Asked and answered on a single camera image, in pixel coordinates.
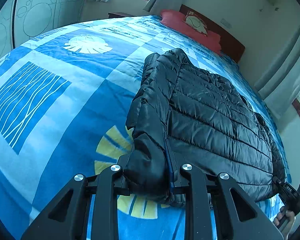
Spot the blue patterned bed cover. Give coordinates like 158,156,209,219
0,16,284,239

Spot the dark wood headboard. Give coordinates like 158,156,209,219
179,4,245,63

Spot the dark wood nightstand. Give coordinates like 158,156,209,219
108,12,134,18

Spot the white cartoon cushion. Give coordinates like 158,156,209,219
185,11,207,36

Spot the person right hand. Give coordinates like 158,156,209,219
273,206,295,240

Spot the frosted glass wardrobe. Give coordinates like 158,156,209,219
0,0,84,58

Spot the grey side window curtain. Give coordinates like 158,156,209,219
255,25,300,120

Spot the red pillow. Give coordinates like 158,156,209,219
160,10,222,55

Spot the black quilted puffer jacket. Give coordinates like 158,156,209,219
124,49,286,207

